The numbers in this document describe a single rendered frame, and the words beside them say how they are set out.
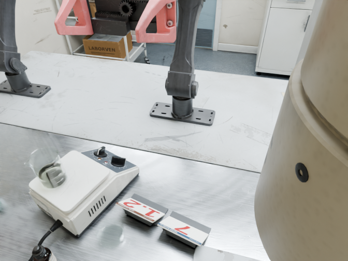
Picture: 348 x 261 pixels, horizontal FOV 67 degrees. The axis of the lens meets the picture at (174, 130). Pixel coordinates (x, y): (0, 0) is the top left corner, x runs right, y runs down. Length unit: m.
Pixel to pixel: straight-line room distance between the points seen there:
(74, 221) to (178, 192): 0.23
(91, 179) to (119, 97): 0.44
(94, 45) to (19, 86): 1.86
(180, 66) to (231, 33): 2.71
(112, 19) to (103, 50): 2.45
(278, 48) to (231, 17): 0.78
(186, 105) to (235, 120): 0.16
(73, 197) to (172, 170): 0.25
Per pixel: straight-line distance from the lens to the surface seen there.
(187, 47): 0.73
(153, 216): 0.56
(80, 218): 0.56
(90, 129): 0.83
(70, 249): 0.60
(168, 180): 0.65
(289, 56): 2.88
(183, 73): 0.72
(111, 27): 0.40
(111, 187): 0.59
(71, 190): 0.56
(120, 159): 0.63
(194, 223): 0.58
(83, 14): 0.39
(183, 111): 0.79
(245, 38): 3.42
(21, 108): 1.01
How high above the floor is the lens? 1.41
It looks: 41 degrees down
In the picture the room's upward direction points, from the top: 1 degrees counter-clockwise
